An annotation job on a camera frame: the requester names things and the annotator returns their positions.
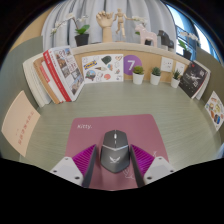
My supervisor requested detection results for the window with dark frame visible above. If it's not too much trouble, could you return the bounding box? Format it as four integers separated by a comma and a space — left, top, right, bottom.
164, 3, 214, 54

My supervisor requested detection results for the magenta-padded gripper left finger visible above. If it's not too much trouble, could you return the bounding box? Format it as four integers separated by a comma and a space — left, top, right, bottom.
49, 143, 100, 189

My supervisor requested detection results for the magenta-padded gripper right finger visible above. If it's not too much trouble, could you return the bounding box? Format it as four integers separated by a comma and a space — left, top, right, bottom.
129, 143, 176, 188

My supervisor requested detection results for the red and white book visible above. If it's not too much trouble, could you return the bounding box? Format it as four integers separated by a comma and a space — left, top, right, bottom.
42, 49, 73, 103

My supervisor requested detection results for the wooden hand model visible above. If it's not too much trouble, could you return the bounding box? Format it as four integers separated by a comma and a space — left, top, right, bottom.
95, 10, 115, 44

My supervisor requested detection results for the white wall socket plate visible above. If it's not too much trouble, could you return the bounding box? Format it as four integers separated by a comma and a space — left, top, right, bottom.
174, 60, 187, 76
160, 56, 174, 73

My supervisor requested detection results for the grey computer mouse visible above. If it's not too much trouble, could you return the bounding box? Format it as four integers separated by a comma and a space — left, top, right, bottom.
99, 129, 130, 174

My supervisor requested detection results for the black cover book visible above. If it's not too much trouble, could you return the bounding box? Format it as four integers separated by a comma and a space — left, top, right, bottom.
178, 60, 209, 99

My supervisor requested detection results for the green desk partition panel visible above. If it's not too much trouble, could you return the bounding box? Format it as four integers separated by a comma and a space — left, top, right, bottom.
196, 46, 224, 134
0, 35, 44, 158

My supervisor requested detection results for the photo cover magazine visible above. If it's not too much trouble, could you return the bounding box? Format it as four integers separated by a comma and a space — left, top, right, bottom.
51, 45, 85, 101

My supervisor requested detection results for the pink wooden horse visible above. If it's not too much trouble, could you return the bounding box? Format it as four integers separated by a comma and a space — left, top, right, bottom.
134, 23, 158, 47

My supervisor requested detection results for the wooden mannequin figure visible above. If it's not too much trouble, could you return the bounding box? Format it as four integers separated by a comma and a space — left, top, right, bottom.
113, 8, 129, 39

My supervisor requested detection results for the large white orchid black pot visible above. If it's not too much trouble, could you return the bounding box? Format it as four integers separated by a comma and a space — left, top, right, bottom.
50, 13, 91, 47

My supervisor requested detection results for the grey white curtain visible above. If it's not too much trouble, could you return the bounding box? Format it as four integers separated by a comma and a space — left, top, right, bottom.
41, 0, 178, 44

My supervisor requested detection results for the purple round number sign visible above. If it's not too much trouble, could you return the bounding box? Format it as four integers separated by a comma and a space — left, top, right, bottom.
123, 54, 143, 76

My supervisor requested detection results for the small plant in white pot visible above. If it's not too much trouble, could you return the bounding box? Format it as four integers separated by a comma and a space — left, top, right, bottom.
170, 68, 183, 89
132, 65, 146, 85
149, 66, 162, 86

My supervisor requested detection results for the colourful sticker card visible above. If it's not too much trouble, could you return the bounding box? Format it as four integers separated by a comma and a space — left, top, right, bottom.
204, 90, 224, 132

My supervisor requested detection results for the mauve mouse pad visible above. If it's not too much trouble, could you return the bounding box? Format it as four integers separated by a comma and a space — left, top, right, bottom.
64, 113, 170, 192

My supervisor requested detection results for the black wooden horse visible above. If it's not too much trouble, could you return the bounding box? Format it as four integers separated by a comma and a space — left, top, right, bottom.
157, 29, 175, 51

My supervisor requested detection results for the pale beige book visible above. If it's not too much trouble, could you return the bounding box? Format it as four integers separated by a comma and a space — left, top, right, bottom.
1, 89, 42, 158

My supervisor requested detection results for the wooden desk shelf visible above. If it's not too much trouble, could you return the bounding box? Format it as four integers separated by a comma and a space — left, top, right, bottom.
70, 41, 198, 84

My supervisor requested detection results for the small white orchid black pot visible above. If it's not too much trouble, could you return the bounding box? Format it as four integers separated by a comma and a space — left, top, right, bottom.
178, 31, 200, 61

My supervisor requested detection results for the white sticker sheet card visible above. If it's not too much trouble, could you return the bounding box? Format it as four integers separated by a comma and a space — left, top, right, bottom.
81, 53, 125, 84

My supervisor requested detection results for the white orchid behind horses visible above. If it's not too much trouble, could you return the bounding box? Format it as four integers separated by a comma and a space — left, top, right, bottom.
131, 14, 148, 36

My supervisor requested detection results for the cork brown book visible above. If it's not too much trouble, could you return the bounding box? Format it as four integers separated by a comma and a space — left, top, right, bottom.
33, 55, 61, 105

